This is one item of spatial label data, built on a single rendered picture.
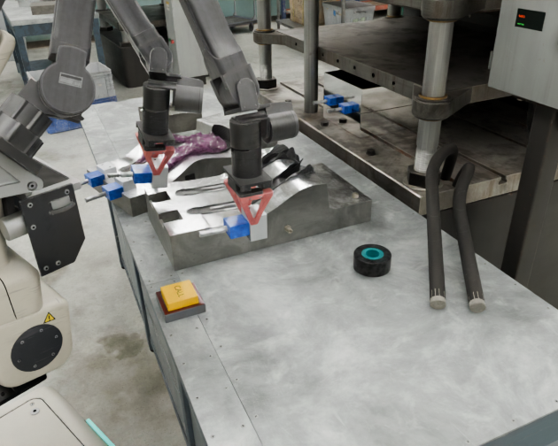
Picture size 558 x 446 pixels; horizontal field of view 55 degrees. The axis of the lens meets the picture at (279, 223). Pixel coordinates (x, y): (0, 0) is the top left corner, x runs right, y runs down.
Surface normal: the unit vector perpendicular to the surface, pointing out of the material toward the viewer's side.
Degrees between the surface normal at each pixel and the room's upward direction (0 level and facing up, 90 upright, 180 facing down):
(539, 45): 90
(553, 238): 90
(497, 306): 0
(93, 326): 0
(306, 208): 90
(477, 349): 0
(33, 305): 90
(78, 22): 67
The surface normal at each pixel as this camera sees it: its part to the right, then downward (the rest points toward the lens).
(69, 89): 0.47, 0.08
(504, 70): -0.91, 0.22
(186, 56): 0.47, 0.43
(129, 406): -0.03, -0.87
